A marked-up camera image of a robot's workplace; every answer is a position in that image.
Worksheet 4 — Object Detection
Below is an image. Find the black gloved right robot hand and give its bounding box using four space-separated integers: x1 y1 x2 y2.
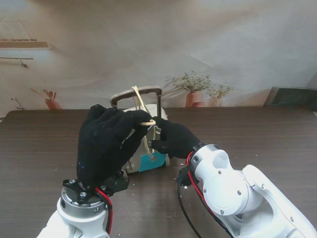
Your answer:
148 116 205 161

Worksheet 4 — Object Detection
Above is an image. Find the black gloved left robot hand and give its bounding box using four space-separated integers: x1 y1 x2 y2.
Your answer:
75 104 152 190

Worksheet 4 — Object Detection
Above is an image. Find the teal luggage tag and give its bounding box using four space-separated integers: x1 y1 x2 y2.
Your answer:
138 152 167 174

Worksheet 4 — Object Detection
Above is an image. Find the small beige trolley suitcase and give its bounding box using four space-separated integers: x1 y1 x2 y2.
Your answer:
109 85 171 178

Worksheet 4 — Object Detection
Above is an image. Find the yellow twisted rope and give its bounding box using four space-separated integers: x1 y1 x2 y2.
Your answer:
131 85 159 159

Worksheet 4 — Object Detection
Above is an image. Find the dark framed monitor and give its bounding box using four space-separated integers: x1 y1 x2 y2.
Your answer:
264 86 317 111

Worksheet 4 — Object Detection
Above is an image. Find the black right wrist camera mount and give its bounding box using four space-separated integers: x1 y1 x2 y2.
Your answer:
177 167 193 187

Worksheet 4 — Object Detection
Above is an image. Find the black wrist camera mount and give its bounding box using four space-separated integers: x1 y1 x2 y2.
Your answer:
100 170 129 196
177 167 193 187

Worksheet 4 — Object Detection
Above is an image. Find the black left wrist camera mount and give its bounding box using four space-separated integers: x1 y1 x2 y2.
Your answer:
100 170 129 196

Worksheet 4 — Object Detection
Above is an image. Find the red right arm wire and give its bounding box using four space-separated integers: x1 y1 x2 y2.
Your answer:
186 151 216 216

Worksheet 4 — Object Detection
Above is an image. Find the red arm wire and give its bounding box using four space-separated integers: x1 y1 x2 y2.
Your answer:
95 187 113 235
186 151 216 216

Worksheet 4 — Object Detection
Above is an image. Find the red left arm wire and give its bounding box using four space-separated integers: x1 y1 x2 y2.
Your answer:
95 187 113 235

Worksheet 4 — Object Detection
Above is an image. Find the black braided cable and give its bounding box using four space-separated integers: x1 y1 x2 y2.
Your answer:
176 182 203 238

